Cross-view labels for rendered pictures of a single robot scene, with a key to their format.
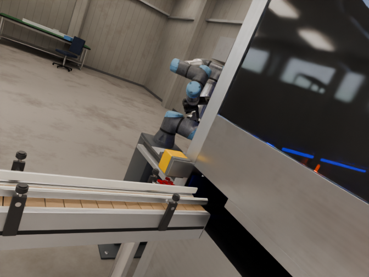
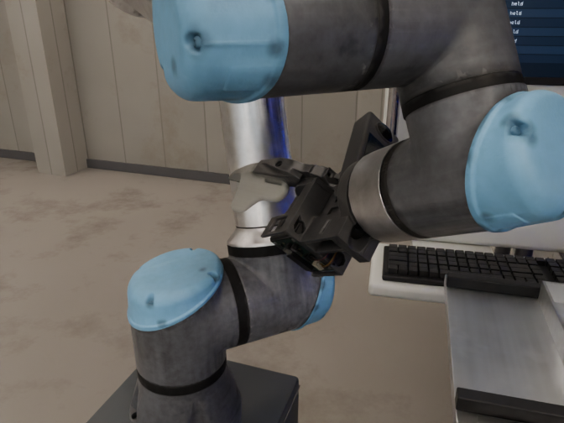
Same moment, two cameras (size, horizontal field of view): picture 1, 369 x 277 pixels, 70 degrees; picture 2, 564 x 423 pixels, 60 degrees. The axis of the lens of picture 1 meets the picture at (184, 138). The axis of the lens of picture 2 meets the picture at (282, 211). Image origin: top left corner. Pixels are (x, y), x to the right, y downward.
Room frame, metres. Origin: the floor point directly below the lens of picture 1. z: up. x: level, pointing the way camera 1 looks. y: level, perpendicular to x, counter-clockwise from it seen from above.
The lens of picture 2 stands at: (1.26, 0.34, 1.31)
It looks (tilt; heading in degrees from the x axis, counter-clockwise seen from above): 22 degrees down; 323
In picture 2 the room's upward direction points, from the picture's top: straight up
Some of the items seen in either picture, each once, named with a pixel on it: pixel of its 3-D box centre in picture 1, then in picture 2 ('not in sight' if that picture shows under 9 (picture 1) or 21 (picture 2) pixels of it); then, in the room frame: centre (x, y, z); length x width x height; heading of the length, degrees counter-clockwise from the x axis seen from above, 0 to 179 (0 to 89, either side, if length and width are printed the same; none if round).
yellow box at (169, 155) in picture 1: (173, 163); not in sight; (0.88, 0.00, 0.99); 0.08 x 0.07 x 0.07; 38
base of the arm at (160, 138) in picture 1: (165, 136); (184, 385); (1.76, 0.12, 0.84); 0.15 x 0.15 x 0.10
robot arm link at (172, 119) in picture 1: (173, 121); (183, 310); (1.75, 0.12, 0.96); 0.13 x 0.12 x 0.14; 79
